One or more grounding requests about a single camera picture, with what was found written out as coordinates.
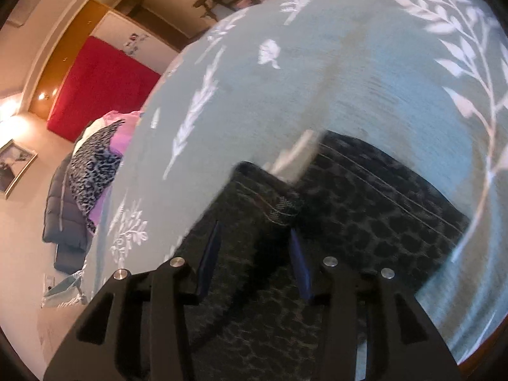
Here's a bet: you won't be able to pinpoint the dark leopard print pants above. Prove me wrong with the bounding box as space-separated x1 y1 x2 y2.
170 129 473 381

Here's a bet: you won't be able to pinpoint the framed picture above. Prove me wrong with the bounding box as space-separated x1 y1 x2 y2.
0 139 38 199

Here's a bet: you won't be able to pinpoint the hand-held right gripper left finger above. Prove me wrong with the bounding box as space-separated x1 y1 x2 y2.
43 219 223 381

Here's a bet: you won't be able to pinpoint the teal leaf print bed sheet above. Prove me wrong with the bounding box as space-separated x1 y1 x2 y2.
42 0 508 366

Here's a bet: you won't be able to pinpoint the grey leopard print cloth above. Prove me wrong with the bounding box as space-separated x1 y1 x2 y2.
65 119 125 233

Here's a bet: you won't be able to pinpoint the grey quilted jacket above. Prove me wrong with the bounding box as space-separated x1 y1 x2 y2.
42 159 90 274

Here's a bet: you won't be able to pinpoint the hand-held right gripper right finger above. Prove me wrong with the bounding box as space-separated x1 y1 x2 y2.
289 228 464 381

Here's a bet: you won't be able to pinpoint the pink cloth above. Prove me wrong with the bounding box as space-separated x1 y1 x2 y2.
81 110 144 227

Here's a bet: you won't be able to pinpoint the red cloth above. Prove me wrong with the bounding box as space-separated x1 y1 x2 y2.
47 36 161 143

